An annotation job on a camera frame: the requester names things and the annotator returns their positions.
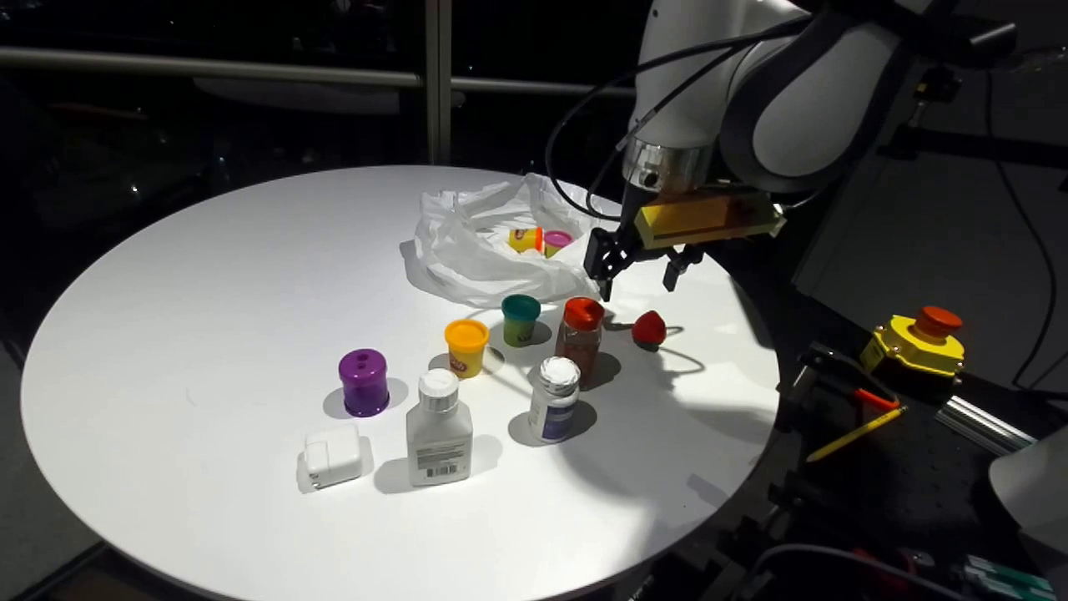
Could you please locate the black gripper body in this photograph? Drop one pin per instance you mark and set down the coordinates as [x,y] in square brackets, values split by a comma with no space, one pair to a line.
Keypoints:
[646,247]

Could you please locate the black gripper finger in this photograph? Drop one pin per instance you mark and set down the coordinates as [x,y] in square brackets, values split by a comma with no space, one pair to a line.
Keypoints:
[679,268]
[604,262]

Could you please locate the teal play dough tub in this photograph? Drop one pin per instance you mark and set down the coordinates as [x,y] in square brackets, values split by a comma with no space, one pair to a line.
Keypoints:
[519,317]

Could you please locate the white plastic bag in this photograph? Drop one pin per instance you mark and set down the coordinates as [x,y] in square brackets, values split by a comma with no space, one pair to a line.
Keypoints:
[467,262]

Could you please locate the purple plastic container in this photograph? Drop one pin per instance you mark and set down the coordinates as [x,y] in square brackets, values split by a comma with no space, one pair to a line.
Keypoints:
[365,381]

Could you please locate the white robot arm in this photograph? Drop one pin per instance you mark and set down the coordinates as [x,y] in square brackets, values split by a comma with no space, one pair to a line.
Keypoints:
[780,89]

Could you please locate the spice jar with red lid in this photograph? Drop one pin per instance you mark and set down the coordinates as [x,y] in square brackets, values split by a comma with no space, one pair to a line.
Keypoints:
[581,338]

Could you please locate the white bottle with blue label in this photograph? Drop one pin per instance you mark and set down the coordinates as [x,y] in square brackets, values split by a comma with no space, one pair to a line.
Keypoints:
[555,401]

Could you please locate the orange play dough tub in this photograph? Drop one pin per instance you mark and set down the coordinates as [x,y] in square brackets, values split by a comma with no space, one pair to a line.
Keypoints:
[466,347]

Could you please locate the square white bottle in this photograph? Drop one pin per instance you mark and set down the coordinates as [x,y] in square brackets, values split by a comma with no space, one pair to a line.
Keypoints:
[439,434]

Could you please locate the yellow pencil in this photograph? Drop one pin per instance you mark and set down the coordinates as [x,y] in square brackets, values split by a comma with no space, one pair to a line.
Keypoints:
[854,434]

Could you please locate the yellow emergency stop button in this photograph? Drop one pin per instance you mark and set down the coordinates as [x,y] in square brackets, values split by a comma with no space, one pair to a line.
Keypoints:
[914,342]

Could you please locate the white power adapter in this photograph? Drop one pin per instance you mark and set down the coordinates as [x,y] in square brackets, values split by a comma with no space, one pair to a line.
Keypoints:
[333,460]

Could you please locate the aluminium extrusion bar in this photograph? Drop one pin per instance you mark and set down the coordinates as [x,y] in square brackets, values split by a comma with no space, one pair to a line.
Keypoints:
[986,421]

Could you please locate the white rounded cover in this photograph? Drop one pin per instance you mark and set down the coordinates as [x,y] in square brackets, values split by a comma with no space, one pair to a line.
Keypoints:
[1031,488]

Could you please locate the vertical metal post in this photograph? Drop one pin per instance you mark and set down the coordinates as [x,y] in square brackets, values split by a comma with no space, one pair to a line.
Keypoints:
[439,78]

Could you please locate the black camera on mount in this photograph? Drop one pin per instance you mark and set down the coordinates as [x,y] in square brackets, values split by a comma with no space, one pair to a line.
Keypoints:
[978,39]

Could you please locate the horizontal metal rail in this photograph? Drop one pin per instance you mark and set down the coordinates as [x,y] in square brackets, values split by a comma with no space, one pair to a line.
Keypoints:
[222,68]

